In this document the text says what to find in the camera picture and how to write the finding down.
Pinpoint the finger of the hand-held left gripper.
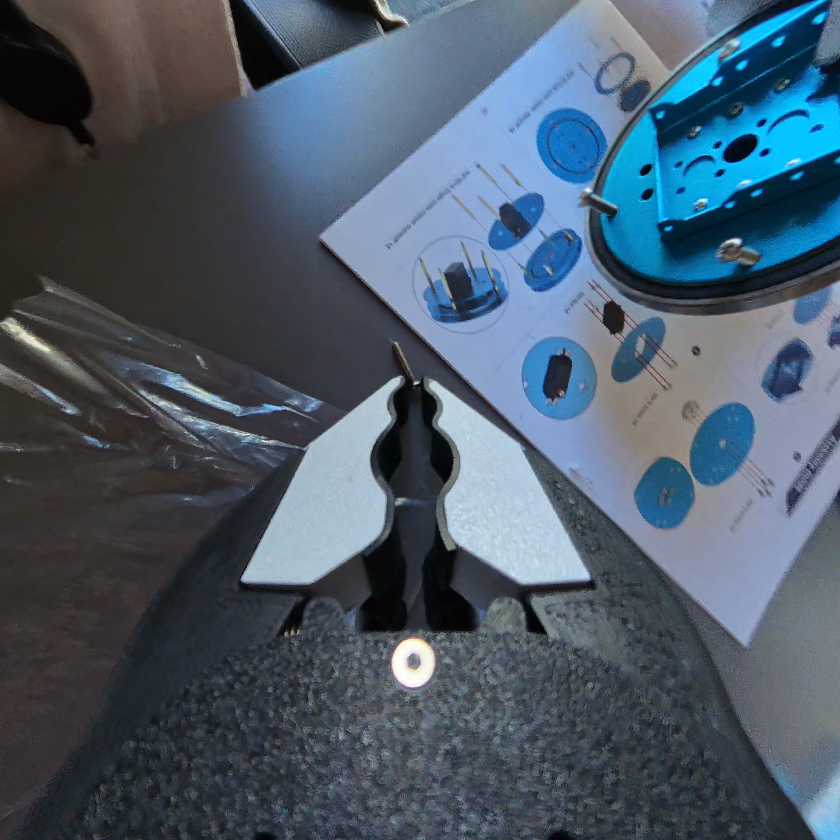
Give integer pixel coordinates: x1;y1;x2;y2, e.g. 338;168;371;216
812;0;840;67

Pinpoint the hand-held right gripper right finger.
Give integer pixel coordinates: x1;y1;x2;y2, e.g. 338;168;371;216
420;379;593;632

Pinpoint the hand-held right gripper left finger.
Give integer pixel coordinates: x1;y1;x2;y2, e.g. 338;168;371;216
239;377;421;632

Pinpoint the silver round bearing ring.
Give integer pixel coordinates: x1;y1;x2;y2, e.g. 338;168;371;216
584;20;840;315

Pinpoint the grey desk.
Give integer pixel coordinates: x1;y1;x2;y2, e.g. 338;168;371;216
0;0;840;840

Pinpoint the white instruction booklet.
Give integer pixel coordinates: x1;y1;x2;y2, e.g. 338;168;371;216
319;0;840;647

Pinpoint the clear flat plastic bag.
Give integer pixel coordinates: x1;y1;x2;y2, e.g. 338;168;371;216
0;276;342;513

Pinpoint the grey woven fabric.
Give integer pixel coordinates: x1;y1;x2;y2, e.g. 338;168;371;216
230;0;411;89

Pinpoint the black strap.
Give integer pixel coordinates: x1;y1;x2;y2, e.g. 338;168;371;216
0;3;98;151

